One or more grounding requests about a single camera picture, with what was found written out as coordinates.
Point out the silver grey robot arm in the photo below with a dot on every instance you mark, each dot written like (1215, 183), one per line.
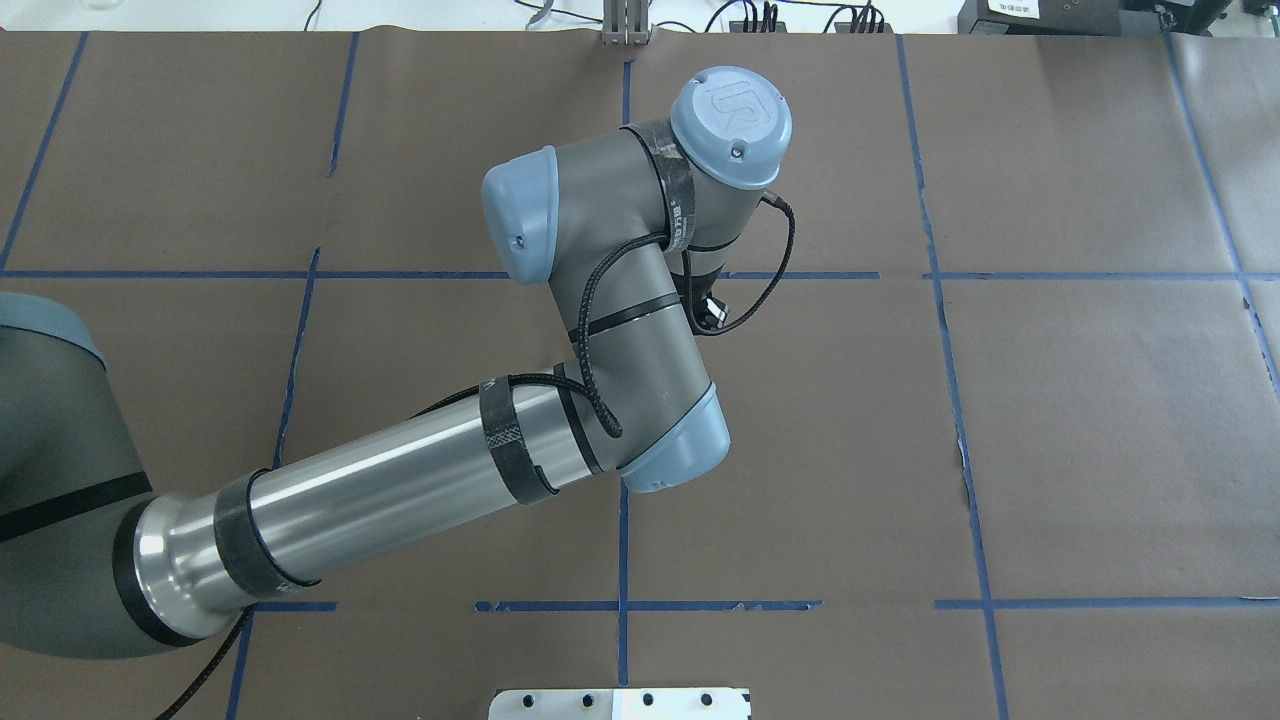
(628, 231)

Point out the brown paper table cover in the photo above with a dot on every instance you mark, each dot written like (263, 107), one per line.
(1004, 441)

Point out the black computer box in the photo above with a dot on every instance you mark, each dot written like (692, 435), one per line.
(1084, 18)

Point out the aluminium frame post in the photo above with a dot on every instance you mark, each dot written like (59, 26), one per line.
(626, 23)

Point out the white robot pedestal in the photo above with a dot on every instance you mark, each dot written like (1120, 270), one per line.
(623, 703)

